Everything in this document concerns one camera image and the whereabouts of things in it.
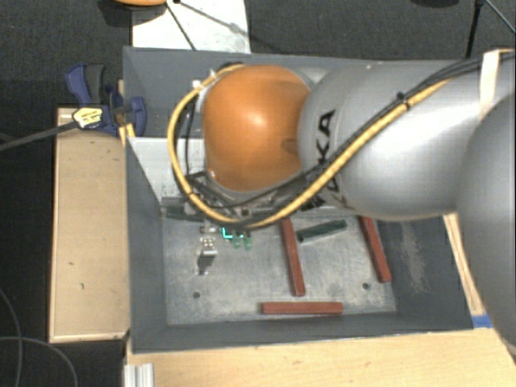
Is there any grey metal bin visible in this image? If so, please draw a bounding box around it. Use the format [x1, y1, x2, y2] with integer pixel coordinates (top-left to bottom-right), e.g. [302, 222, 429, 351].
[122, 45, 475, 354]

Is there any pale wood flat board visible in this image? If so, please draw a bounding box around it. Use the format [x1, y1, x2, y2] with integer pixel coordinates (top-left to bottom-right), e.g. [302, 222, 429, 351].
[48, 106, 132, 344]

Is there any red-brown flat block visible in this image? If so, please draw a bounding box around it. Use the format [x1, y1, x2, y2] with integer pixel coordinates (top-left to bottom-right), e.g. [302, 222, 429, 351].
[259, 301, 345, 316]
[356, 214, 393, 285]
[279, 217, 307, 298]

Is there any dark green flat block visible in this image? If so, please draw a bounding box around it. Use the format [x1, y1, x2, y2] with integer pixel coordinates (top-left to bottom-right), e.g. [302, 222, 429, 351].
[162, 202, 207, 223]
[295, 218, 349, 243]

